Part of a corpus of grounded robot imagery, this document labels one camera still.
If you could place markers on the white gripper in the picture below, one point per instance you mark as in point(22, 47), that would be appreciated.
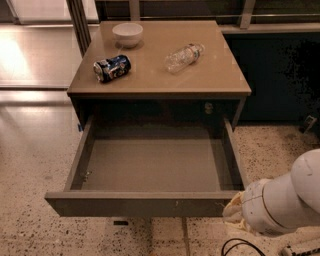
point(256, 206)

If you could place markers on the grey top drawer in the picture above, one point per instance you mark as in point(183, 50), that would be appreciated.
point(151, 170)

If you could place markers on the white ceramic bowl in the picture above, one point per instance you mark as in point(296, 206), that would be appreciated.
point(128, 35)

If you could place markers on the blue crushed soda can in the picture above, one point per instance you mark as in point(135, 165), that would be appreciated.
point(109, 69)

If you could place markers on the grey drawer cabinet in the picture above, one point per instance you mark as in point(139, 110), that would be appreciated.
point(215, 75)

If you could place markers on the clear plastic water bottle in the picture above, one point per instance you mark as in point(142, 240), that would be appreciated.
point(183, 57)

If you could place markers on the grey power strip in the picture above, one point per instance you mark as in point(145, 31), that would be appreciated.
point(306, 248)

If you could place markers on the dark low cabinet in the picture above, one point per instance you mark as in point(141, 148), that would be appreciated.
point(282, 69)

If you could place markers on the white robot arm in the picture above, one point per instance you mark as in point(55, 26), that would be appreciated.
point(279, 206)

